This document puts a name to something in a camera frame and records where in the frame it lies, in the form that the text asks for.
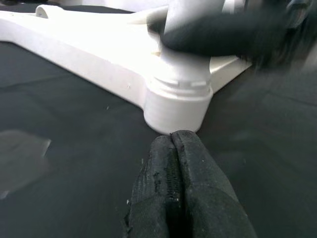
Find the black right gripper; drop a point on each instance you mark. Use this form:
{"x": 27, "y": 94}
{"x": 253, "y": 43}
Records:
{"x": 289, "y": 37}

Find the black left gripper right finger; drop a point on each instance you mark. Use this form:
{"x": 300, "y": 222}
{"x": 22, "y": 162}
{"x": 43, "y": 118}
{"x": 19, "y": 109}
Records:
{"x": 210, "y": 198}

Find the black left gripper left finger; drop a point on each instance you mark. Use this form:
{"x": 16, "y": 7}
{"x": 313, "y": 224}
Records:
{"x": 156, "y": 188}

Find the white plastic children table top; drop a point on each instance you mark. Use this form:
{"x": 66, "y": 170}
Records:
{"x": 86, "y": 49}

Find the black tablecloth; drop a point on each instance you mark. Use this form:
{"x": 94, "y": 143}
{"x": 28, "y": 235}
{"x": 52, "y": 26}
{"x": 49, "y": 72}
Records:
{"x": 62, "y": 124}

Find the clear tape piece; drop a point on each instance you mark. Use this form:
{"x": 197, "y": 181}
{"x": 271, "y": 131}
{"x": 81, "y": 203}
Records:
{"x": 19, "y": 161}

